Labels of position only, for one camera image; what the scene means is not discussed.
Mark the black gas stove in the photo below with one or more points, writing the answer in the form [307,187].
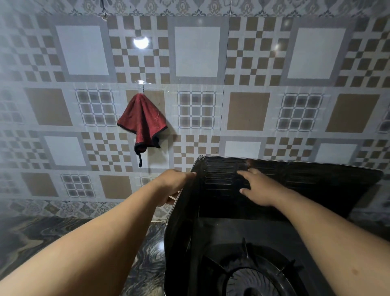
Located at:
[219,244]

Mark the aluminium foil splash guard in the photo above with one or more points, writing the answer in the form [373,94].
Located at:
[219,195]

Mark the person's left forearm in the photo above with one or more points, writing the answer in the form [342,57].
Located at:
[82,250]

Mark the person's right hand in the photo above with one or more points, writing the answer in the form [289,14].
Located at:
[259,187]

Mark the clear wall hook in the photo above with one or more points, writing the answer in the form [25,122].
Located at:
[140,84]

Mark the red cleaning cloth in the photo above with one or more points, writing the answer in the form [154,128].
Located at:
[143,119]

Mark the person's right forearm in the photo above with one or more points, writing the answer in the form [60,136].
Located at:
[341,244]

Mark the person's left hand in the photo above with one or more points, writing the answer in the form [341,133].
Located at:
[175,183]

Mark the black burner grate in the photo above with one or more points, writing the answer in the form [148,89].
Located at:
[259,280]

